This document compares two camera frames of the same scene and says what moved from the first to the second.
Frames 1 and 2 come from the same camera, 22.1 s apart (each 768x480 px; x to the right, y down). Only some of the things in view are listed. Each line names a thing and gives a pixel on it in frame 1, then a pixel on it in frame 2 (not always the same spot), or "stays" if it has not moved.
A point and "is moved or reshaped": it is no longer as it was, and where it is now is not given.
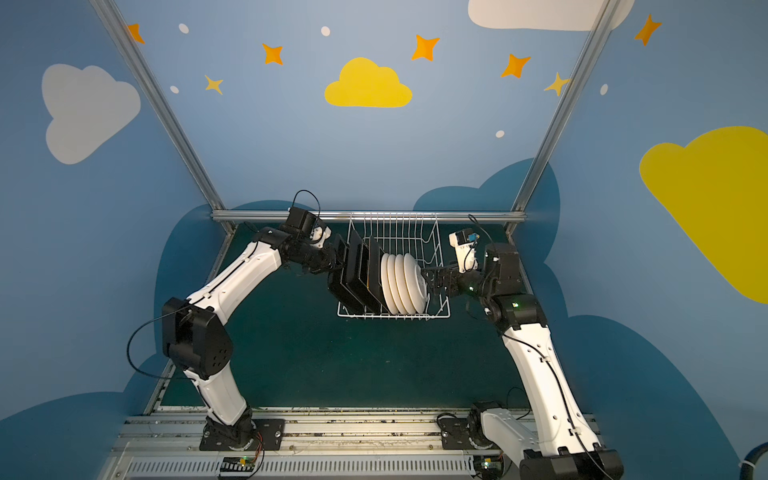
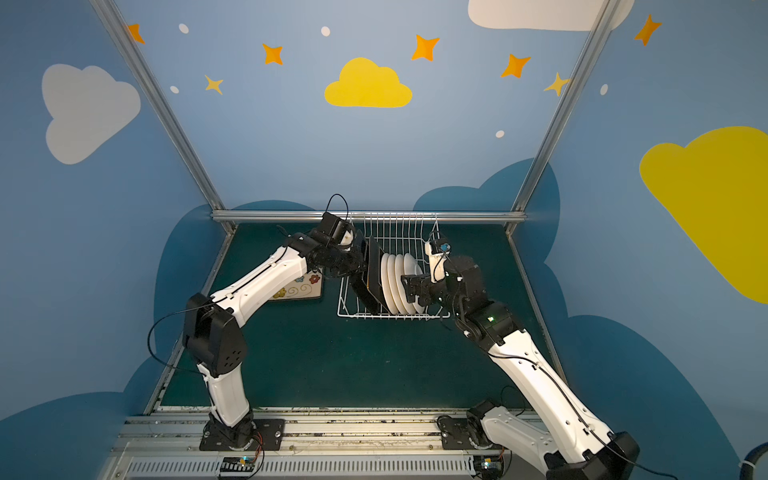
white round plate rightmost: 416,283 stays
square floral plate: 338,277 to 307,286
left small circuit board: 237,464 stays
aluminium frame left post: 162,109 stays
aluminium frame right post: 518,212 stays
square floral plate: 354,286 is moved or reshaped
